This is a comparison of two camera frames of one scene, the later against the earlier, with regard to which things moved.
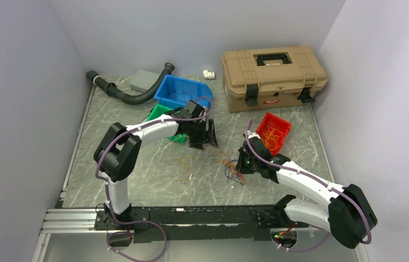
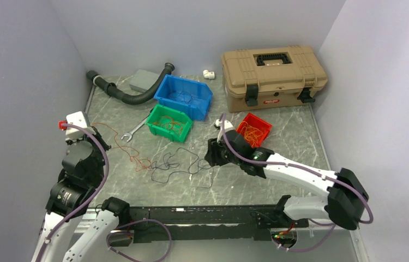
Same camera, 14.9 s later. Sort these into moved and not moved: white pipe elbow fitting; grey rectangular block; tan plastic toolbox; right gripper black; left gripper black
Moved: left gripper black; right gripper black
Not moved: tan plastic toolbox; white pipe elbow fitting; grey rectangular block
